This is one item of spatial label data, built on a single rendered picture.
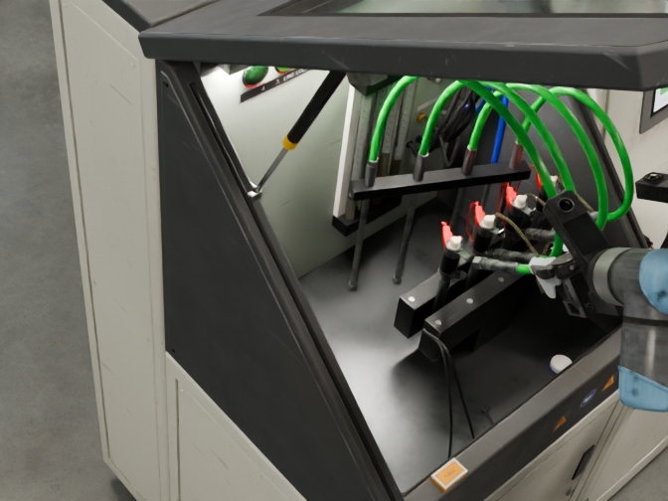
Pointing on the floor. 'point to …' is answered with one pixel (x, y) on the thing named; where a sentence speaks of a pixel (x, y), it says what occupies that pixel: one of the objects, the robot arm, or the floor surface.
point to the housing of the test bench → (119, 223)
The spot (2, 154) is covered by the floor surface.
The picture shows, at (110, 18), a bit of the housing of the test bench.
